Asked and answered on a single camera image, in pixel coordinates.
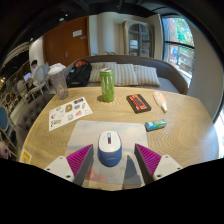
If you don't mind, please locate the yellow card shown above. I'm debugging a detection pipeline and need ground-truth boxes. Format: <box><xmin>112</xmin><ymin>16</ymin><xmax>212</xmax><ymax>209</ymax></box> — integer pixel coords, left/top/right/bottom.
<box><xmin>19</xmin><ymin>148</ymin><xmax>33</xmax><ymax>165</ymax></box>

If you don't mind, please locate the arched glass-door cabinet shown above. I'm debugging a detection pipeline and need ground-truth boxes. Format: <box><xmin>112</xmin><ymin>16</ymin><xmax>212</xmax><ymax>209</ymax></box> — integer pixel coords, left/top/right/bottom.
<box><xmin>122</xmin><ymin>18</ymin><xmax>155</xmax><ymax>59</ymax></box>

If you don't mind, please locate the clear plastic cup with lid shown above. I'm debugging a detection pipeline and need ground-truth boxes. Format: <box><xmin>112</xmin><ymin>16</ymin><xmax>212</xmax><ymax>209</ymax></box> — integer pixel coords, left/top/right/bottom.
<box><xmin>47</xmin><ymin>62</ymin><xmax>70</xmax><ymax>101</ymax></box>

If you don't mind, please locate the white and orange tube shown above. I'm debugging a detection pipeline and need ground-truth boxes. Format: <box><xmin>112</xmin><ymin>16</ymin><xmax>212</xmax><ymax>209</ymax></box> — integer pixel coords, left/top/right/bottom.
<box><xmin>152</xmin><ymin>91</ymin><xmax>169</xmax><ymax>113</ymax></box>

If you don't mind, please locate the grey tufted chair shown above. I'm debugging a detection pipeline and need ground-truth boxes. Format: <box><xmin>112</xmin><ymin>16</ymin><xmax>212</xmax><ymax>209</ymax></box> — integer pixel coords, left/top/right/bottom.
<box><xmin>14</xmin><ymin>93</ymin><xmax>56</xmax><ymax>145</ymax></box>

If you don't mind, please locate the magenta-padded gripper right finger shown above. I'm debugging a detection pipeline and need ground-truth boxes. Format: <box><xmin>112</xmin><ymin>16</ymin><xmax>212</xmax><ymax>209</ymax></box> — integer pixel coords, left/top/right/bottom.
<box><xmin>134</xmin><ymin>143</ymin><xmax>184</xmax><ymax>185</ymax></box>

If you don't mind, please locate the brown wooden door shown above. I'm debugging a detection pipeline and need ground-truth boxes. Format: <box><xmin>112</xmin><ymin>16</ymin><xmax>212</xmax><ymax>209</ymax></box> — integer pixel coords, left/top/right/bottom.
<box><xmin>43</xmin><ymin>16</ymin><xmax>91</xmax><ymax>68</ymax></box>

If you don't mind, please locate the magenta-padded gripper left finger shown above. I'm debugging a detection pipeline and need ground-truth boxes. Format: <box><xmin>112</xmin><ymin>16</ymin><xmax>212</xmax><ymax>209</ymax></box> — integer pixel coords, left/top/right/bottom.
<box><xmin>43</xmin><ymin>143</ymin><xmax>95</xmax><ymax>187</ymax></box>

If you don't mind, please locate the striped cushion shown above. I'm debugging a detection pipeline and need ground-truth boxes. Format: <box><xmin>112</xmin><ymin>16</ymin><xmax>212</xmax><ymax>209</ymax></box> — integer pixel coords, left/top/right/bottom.
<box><xmin>88</xmin><ymin>62</ymin><xmax>118</xmax><ymax>83</ymax></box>
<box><xmin>133</xmin><ymin>64</ymin><xmax>161</xmax><ymax>88</ymax></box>
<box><xmin>113</xmin><ymin>63</ymin><xmax>139</xmax><ymax>87</ymax></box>

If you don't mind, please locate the white sticker sheet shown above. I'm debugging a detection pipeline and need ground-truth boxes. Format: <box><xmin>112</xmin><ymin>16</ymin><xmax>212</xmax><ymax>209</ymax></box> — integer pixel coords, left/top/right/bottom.
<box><xmin>48</xmin><ymin>96</ymin><xmax>94</xmax><ymax>132</ymax></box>

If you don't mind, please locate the person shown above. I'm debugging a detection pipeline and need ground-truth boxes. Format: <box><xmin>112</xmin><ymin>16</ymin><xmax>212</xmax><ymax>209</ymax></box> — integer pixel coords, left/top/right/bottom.
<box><xmin>29</xmin><ymin>59</ymin><xmax>42</xmax><ymax>81</ymax></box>

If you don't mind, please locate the small teal pack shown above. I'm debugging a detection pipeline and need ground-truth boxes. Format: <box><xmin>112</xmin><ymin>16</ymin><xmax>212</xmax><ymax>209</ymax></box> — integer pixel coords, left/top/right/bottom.
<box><xmin>144</xmin><ymin>119</ymin><xmax>168</xmax><ymax>132</ymax></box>

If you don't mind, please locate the black box with red print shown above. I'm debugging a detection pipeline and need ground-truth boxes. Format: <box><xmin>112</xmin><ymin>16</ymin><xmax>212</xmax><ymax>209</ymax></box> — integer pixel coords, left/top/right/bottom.
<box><xmin>125</xmin><ymin>93</ymin><xmax>152</xmax><ymax>114</ymax></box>

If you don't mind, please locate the dark-framed window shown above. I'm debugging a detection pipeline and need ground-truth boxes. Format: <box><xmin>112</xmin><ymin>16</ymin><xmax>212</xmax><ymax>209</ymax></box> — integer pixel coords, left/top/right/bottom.
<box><xmin>161</xmin><ymin>16</ymin><xmax>196</xmax><ymax>81</ymax></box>

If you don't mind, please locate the landscape print mouse pad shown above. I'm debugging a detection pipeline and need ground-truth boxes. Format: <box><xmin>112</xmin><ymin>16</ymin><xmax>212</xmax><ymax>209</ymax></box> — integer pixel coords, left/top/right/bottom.
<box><xmin>64</xmin><ymin>120</ymin><xmax>149</xmax><ymax>191</ymax></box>

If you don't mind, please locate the blue and white computer mouse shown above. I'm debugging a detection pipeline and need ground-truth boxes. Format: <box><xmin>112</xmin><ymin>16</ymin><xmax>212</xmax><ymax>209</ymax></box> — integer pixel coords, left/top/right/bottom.
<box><xmin>97</xmin><ymin>130</ymin><xmax>123</xmax><ymax>168</ymax></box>

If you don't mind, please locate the green drink can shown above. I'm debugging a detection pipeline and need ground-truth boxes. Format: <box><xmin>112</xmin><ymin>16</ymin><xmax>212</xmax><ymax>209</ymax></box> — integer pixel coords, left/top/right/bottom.
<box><xmin>99</xmin><ymin>67</ymin><xmax>116</xmax><ymax>103</ymax></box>

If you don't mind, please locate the white chair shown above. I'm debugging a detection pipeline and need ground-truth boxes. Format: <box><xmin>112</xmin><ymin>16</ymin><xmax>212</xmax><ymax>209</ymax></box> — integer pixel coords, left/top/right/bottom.
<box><xmin>31</xmin><ymin>64</ymin><xmax>52</xmax><ymax>98</ymax></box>

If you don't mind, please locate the brown curved sofa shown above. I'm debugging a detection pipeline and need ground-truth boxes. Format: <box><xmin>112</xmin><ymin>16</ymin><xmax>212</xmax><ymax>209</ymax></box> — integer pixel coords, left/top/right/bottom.
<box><xmin>64</xmin><ymin>54</ymin><xmax>189</xmax><ymax>95</ymax></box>

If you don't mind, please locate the black backpack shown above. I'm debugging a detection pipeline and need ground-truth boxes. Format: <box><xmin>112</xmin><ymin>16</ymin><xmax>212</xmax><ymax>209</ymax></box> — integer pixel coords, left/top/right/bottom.
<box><xmin>65</xmin><ymin>59</ymin><xmax>93</xmax><ymax>88</ymax></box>

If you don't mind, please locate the white sign on door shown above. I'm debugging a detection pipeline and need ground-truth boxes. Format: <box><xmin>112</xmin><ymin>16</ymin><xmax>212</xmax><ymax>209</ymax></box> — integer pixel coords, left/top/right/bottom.
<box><xmin>72</xmin><ymin>29</ymin><xmax>84</xmax><ymax>38</ymax></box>

